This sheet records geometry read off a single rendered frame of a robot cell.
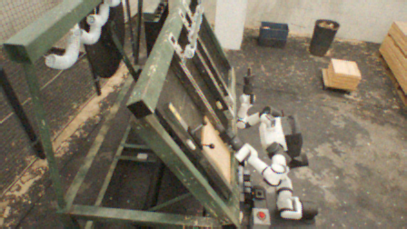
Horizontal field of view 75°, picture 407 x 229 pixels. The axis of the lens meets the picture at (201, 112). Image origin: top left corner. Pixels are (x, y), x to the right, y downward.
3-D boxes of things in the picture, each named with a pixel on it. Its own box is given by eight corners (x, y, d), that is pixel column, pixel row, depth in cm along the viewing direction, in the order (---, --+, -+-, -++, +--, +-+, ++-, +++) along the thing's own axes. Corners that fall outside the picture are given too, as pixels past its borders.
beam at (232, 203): (226, 233, 201) (240, 231, 197) (220, 225, 194) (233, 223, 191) (227, 74, 369) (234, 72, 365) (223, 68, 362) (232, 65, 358)
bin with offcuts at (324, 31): (331, 58, 576) (342, 30, 534) (306, 54, 583) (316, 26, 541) (328, 48, 614) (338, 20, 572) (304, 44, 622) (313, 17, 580)
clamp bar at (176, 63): (227, 154, 242) (253, 147, 233) (154, 44, 177) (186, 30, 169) (228, 145, 249) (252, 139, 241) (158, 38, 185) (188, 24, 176)
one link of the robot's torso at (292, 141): (299, 134, 229) (293, 104, 208) (308, 166, 203) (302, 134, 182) (264, 141, 237) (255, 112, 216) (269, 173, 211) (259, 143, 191)
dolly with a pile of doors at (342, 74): (352, 96, 473) (362, 76, 447) (322, 91, 480) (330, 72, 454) (346, 78, 519) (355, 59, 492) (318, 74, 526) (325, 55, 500)
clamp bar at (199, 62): (228, 121, 276) (250, 114, 268) (167, 19, 211) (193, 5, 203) (228, 114, 284) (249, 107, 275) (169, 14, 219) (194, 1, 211)
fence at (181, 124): (227, 194, 212) (232, 192, 210) (163, 109, 160) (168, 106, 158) (227, 188, 215) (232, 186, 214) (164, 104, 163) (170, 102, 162)
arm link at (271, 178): (247, 169, 173) (269, 189, 160) (252, 156, 169) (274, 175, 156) (258, 165, 180) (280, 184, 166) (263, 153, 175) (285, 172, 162)
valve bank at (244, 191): (252, 215, 231) (256, 201, 215) (235, 214, 231) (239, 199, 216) (248, 169, 269) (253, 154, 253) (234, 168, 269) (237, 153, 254)
